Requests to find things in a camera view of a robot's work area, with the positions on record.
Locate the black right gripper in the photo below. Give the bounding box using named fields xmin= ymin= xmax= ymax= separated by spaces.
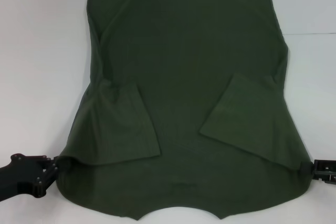
xmin=300 ymin=158 xmax=336 ymax=184

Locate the dark green t-shirt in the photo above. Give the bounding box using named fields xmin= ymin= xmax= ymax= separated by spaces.
xmin=55 ymin=0 xmax=313 ymax=221

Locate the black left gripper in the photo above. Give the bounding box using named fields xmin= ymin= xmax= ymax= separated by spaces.
xmin=0 ymin=152 xmax=61 ymax=200

